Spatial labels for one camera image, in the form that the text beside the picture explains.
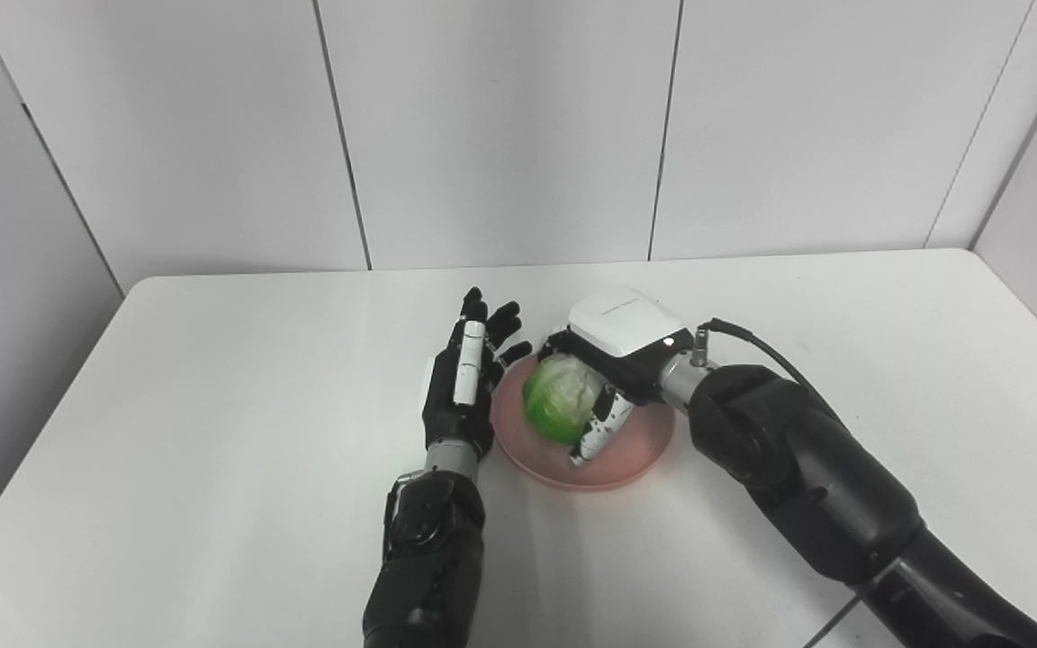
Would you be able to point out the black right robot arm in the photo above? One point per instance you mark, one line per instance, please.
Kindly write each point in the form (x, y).
(807, 468)

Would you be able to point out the green white cabbage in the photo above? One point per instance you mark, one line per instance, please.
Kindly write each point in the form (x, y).
(559, 396)

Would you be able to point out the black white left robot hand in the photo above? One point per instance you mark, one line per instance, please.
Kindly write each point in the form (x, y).
(442, 405)

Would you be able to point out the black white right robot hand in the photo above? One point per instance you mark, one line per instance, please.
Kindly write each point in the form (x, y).
(626, 333)

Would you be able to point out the thin grey rod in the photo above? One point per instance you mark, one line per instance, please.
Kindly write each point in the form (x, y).
(838, 616)

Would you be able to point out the pink round plate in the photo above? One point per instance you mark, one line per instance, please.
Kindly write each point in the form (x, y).
(635, 445)

